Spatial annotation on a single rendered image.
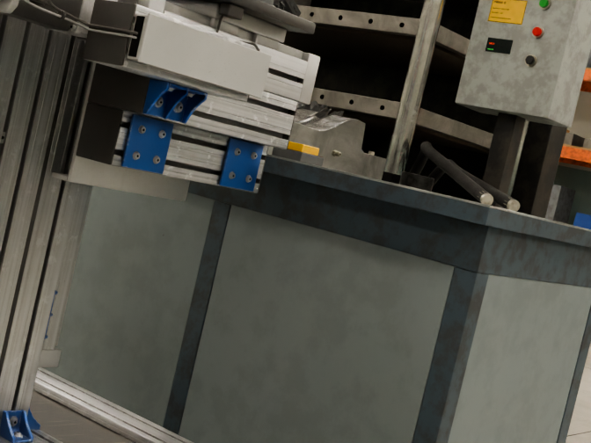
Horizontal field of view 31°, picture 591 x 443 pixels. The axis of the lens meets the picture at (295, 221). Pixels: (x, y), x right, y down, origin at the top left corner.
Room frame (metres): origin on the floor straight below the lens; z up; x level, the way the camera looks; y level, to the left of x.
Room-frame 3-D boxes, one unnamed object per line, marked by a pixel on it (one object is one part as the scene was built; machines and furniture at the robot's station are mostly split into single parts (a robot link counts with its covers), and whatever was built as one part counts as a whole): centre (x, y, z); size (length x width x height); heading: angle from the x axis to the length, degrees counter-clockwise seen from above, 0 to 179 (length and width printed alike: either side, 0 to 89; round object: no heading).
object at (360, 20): (3.75, -0.04, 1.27); 1.10 x 0.74 x 0.05; 52
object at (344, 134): (2.65, 0.06, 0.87); 0.50 x 0.26 x 0.14; 142
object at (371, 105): (3.75, -0.04, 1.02); 1.10 x 0.74 x 0.05; 52
